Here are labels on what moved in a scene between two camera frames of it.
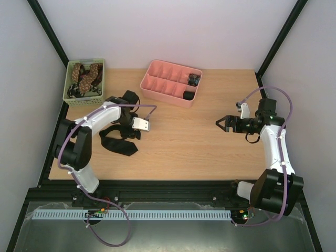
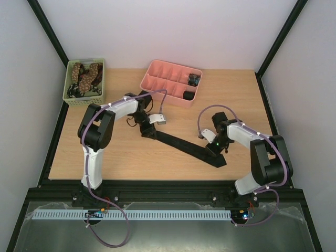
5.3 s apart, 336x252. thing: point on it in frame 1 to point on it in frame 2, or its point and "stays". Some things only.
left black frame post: x=48 y=30 stays
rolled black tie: x=188 y=95 stays
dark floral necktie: x=73 y=91 stays
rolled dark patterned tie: x=193 y=80 stays
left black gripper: x=129 y=133 to x=146 y=131
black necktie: x=118 y=145 to x=198 y=151
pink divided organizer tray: x=171 y=83 stays
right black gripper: x=230 y=124 to x=213 y=149
